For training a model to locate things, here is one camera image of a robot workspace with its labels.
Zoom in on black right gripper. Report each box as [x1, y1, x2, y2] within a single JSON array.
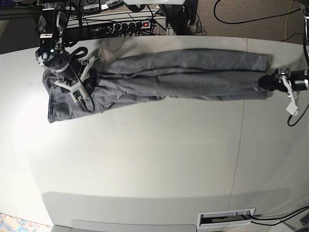
[[83, 72, 96, 91]]

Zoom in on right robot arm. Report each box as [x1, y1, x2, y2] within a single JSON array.
[[36, 0, 88, 90]]

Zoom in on black cables at table edge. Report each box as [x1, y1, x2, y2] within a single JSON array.
[[242, 205, 309, 226]]

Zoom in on grey T-shirt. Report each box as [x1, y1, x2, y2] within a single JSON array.
[[47, 49, 274, 123]]

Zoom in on black power adapters on floor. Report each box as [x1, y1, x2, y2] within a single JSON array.
[[66, 0, 123, 14]]

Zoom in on grey table leg column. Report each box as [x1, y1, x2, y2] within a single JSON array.
[[159, 4, 178, 36]]

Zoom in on yellow cable on floor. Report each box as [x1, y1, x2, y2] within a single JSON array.
[[283, 0, 294, 41]]

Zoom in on black power strip red switch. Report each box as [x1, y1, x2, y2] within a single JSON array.
[[111, 21, 151, 32]]

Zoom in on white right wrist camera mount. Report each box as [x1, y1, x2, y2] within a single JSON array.
[[54, 56, 98, 103]]

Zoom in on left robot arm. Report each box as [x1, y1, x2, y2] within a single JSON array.
[[258, 0, 309, 93]]

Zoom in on white cable grommet slot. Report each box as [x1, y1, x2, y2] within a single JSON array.
[[197, 208, 256, 229]]

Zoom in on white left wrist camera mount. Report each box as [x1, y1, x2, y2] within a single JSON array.
[[278, 68, 299, 116]]

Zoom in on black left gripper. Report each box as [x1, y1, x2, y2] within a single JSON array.
[[258, 70, 288, 92]]

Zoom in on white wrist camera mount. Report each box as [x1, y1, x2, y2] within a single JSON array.
[[54, 56, 98, 103], [278, 68, 299, 116]]

